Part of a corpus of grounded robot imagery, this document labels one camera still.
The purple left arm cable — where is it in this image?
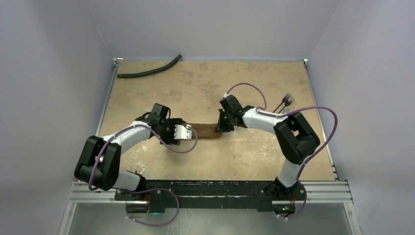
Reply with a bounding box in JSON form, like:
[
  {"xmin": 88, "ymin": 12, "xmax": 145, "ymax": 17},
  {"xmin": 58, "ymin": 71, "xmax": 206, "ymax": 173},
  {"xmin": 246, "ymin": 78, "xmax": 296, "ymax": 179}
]
[{"xmin": 88, "ymin": 124, "xmax": 199, "ymax": 227}]

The brown fabric napkin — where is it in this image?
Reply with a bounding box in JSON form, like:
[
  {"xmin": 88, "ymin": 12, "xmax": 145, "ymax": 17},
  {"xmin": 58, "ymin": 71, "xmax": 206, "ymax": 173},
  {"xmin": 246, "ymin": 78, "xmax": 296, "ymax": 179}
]
[{"xmin": 182, "ymin": 122, "xmax": 222, "ymax": 140}]

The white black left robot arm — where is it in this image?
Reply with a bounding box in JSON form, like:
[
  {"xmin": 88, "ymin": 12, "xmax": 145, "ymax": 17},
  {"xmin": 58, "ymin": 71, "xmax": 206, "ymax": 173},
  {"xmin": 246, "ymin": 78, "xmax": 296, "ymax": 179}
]
[{"xmin": 74, "ymin": 103, "xmax": 184, "ymax": 200}]

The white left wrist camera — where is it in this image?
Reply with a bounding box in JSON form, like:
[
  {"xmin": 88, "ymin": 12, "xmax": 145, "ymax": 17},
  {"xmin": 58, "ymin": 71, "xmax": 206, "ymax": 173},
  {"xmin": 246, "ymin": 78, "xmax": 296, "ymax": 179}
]
[{"xmin": 173, "ymin": 124, "xmax": 192, "ymax": 140}]

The black foam tube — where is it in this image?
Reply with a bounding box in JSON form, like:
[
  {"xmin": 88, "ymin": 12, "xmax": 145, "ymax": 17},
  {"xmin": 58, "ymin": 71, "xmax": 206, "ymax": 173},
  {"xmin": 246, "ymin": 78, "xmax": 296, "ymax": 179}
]
[{"xmin": 116, "ymin": 54, "xmax": 182, "ymax": 79}]

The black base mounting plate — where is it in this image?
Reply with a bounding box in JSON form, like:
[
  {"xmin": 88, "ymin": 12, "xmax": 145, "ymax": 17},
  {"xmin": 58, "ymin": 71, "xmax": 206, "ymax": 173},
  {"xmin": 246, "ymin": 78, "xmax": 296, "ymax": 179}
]
[{"xmin": 115, "ymin": 180, "xmax": 306, "ymax": 213}]

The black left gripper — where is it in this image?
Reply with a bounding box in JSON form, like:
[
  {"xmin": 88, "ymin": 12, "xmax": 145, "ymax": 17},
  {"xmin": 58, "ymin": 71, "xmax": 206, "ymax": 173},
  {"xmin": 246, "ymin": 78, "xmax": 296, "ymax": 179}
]
[{"xmin": 159, "ymin": 119, "xmax": 182, "ymax": 144}]

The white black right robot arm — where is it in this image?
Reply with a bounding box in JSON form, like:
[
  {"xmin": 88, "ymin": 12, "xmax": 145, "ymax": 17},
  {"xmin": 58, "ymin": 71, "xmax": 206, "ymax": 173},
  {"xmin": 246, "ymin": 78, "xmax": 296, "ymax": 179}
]
[{"xmin": 218, "ymin": 95, "xmax": 320, "ymax": 199}]

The aluminium extrusion rail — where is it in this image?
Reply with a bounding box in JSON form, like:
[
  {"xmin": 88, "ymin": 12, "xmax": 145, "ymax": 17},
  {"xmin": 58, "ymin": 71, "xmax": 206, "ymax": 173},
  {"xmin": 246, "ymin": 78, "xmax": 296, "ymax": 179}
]
[{"xmin": 68, "ymin": 180, "xmax": 352, "ymax": 207}]

